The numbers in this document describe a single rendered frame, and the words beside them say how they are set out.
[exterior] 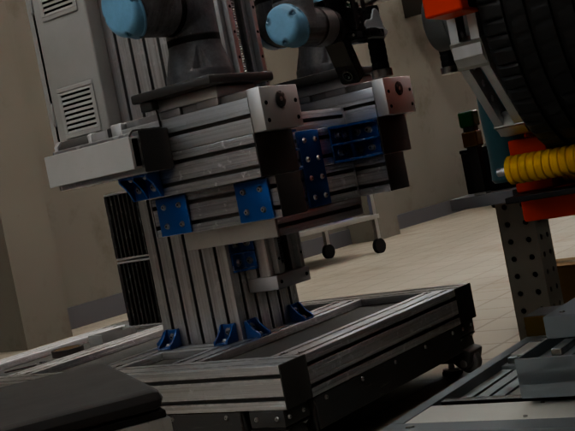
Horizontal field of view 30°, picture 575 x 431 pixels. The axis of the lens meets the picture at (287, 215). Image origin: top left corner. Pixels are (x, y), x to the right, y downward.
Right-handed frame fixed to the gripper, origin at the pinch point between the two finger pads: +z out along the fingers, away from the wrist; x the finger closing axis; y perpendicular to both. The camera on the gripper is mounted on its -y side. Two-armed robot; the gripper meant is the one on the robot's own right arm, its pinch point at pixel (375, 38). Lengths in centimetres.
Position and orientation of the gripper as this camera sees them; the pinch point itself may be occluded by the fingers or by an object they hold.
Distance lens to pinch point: 225.2
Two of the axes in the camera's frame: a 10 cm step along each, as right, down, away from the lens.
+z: 5.4, -1.3, 8.3
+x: -8.2, 1.4, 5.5
